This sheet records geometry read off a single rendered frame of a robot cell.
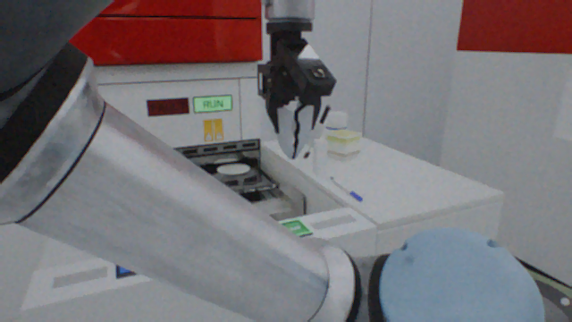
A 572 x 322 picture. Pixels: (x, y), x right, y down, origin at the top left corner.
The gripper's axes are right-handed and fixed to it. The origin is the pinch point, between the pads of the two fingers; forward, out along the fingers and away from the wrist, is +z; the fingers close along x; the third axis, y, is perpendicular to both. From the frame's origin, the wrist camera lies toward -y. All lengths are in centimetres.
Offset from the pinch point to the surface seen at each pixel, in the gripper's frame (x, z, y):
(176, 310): 21.3, 21.1, -4.1
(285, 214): -9.0, 23.5, 23.9
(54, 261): 43, 29, 32
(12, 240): 57, 34, 58
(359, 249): -11.5, 18.7, -4.0
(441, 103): -252, 39, 207
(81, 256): 38, 29, 32
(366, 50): -162, -10, 207
